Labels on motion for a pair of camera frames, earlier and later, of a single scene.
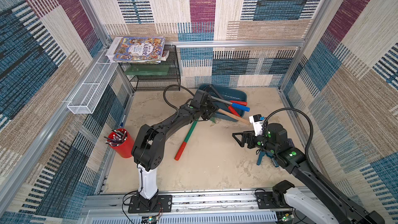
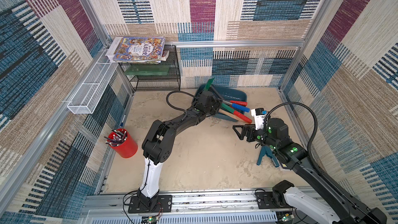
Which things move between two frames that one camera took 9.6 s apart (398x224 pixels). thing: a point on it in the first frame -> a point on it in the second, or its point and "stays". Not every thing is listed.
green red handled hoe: [182, 148] -> [238, 114]
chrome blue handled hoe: [234, 105] stays
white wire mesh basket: [87, 97] stays
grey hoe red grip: [239, 102] stays
